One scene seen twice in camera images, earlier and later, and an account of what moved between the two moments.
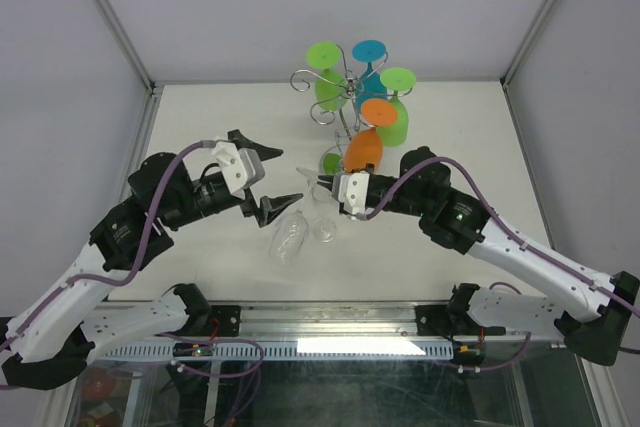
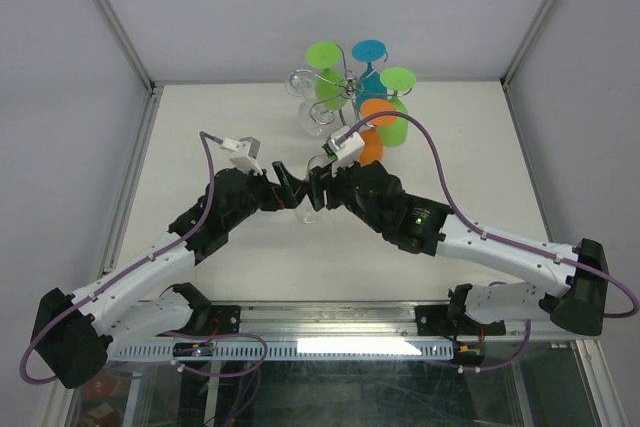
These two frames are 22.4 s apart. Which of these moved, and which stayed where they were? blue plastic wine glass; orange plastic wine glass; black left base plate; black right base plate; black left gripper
Moved: black left gripper
Stayed: orange plastic wine glass; black right base plate; blue plastic wine glass; black left base plate
